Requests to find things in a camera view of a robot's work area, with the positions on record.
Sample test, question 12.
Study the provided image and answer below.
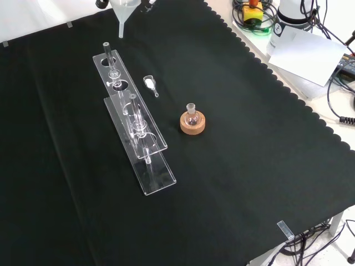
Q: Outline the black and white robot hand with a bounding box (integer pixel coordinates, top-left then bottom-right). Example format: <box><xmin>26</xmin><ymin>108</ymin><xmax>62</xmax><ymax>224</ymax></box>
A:
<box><xmin>95</xmin><ymin>0</ymin><xmax>156</xmax><ymax>13</ymax></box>

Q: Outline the glass weighing funnel with powder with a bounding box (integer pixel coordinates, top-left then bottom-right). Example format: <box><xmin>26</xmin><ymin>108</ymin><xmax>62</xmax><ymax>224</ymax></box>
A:
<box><xmin>143</xmin><ymin>75</ymin><xmax>160</xmax><ymax>98</ymax></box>

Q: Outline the glass round-bottom flask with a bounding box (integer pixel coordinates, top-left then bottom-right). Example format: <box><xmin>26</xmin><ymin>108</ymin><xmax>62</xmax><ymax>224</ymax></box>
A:
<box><xmin>185</xmin><ymin>103</ymin><xmax>200</xmax><ymax>127</ymax></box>

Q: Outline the clear acrylic funnel stand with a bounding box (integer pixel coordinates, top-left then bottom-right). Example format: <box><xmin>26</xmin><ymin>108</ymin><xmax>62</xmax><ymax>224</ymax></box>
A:
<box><xmin>92</xmin><ymin>41</ymin><xmax>178</xmax><ymax>197</ymax></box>

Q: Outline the yellow stop button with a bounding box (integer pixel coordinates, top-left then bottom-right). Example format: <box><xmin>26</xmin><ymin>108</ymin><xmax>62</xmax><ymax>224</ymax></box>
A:
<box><xmin>242</xmin><ymin>0</ymin><xmax>264</xmax><ymax>23</ymax></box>

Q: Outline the pale board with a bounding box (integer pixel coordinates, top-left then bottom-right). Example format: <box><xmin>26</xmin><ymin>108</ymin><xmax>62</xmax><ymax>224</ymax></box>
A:
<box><xmin>266</xmin><ymin>26</ymin><xmax>348</xmax><ymax>87</ymax></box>

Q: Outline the black bench cloth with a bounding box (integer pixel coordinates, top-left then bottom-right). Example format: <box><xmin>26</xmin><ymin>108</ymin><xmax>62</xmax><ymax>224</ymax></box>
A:
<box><xmin>0</xmin><ymin>0</ymin><xmax>355</xmax><ymax>266</ymax></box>

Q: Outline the black power box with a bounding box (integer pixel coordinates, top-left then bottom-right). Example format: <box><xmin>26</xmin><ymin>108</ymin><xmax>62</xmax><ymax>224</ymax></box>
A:
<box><xmin>336</xmin><ymin>53</ymin><xmax>355</xmax><ymax>81</ymax></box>

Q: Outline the cork ring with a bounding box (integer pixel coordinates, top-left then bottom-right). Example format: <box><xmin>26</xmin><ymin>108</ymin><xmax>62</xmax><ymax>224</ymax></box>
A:
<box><xmin>179</xmin><ymin>110</ymin><xmax>207</xmax><ymax>136</ymax></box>

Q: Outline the black ribbed cable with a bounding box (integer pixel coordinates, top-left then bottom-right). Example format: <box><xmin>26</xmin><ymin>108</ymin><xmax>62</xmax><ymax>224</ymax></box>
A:
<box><xmin>326</xmin><ymin>74</ymin><xmax>355</xmax><ymax>126</ymax></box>

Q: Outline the floor cable bundle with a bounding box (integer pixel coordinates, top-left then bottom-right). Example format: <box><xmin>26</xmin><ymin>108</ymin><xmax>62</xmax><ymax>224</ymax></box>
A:
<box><xmin>266</xmin><ymin>218</ymin><xmax>355</xmax><ymax>266</ymax></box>

